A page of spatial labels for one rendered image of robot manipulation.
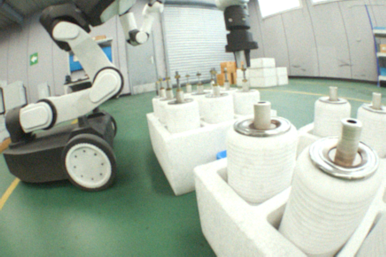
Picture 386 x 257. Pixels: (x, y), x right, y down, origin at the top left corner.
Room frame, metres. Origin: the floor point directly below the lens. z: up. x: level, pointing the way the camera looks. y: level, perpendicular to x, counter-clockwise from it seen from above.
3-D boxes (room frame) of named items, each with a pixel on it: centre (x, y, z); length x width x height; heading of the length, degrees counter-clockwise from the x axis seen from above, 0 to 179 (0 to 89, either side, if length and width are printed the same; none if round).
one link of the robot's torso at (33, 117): (0.56, 0.72, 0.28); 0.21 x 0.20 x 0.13; 113
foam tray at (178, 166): (0.63, -0.04, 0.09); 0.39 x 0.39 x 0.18; 21
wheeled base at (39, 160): (0.57, 0.69, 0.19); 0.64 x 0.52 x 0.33; 113
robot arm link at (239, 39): (0.56, -0.19, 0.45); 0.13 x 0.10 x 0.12; 43
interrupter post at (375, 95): (0.15, -0.35, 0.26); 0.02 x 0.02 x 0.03
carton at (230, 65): (4.43, -1.04, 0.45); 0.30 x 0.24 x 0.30; 25
